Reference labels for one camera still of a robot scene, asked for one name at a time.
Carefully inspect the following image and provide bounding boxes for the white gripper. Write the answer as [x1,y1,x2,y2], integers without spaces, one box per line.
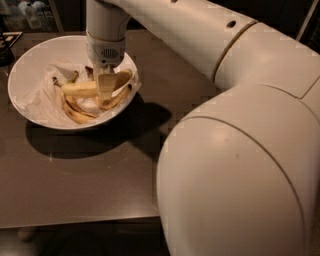
[86,33,126,100]

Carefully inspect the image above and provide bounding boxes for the white bowl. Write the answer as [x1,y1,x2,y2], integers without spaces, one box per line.
[7,35,139,131]

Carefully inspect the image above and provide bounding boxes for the banana peel pieces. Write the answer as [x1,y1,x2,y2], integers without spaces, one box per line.
[52,66,134,124]

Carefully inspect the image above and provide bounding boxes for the yellow banana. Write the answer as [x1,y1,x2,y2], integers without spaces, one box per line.
[61,69,133,98]

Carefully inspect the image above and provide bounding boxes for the shelf with bottles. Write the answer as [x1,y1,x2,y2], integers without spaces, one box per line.
[0,0,64,32]

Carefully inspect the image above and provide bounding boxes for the white paper napkin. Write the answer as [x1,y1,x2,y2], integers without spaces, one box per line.
[8,55,141,130]

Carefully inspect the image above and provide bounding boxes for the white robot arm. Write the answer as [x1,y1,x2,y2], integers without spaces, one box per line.
[86,0,320,256]

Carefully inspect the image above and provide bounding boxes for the black rack at left edge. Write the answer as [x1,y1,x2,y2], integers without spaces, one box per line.
[0,31,22,67]

